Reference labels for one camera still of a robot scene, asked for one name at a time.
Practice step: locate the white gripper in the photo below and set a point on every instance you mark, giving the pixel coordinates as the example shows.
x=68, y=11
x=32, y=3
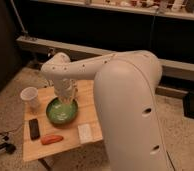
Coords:
x=65, y=89

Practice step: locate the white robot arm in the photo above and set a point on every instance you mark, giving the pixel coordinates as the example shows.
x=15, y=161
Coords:
x=124, y=85

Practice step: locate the metal stand pole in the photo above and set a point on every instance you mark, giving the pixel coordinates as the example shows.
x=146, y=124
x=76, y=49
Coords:
x=24, y=31

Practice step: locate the black rectangular device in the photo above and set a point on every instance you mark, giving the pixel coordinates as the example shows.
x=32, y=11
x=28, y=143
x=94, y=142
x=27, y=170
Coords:
x=34, y=129

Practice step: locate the grey baseboard ledge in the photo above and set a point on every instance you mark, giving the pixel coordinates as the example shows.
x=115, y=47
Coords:
x=179, y=75

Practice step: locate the white sponge block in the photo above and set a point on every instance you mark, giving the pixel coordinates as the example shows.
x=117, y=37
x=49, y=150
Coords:
x=85, y=133

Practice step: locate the white paper cup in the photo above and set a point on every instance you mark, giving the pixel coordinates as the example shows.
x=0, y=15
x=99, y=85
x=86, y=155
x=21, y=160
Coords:
x=30, y=96

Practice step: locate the orange carrot-shaped object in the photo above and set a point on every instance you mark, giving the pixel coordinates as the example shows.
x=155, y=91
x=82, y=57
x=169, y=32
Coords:
x=49, y=139

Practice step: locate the green bowl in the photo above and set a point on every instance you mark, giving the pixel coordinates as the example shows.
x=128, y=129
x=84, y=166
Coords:
x=59, y=113

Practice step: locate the upper shelf with items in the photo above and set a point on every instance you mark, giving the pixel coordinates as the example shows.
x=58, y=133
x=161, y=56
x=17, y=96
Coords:
x=182, y=14

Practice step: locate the wooden table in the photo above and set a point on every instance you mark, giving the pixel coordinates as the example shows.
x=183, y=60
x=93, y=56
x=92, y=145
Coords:
x=34, y=150

